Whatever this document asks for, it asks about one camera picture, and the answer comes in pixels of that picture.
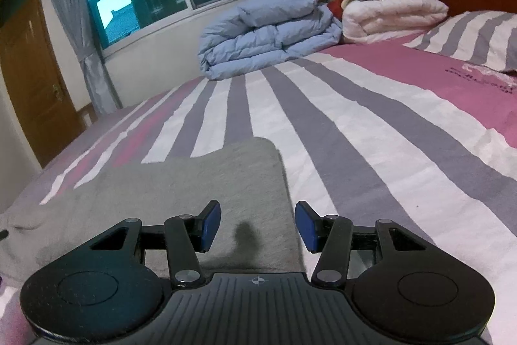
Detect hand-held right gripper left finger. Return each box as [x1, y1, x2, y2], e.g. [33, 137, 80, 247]
[90, 200, 222, 288]

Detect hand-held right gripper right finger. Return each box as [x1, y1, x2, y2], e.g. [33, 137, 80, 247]
[295, 200, 429, 288]

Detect grey pants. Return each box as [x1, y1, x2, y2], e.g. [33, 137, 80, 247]
[0, 137, 304, 282]

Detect striped bed sheet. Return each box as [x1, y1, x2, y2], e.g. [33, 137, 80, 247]
[0, 11, 517, 345]

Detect wooden chair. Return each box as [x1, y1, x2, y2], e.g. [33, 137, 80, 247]
[76, 103, 98, 124]

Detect blue folded duvet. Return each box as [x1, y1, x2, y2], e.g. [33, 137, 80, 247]
[198, 0, 345, 81]

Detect brown wooden door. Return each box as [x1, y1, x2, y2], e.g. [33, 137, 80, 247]
[0, 0, 84, 170]

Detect white folded quilt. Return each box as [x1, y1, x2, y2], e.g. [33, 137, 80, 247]
[341, 0, 450, 45]

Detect grey curtain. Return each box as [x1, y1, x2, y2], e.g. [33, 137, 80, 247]
[34, 0, 122, 116]

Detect striped pillow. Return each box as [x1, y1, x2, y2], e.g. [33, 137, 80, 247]
[405, 10, 517, 71]

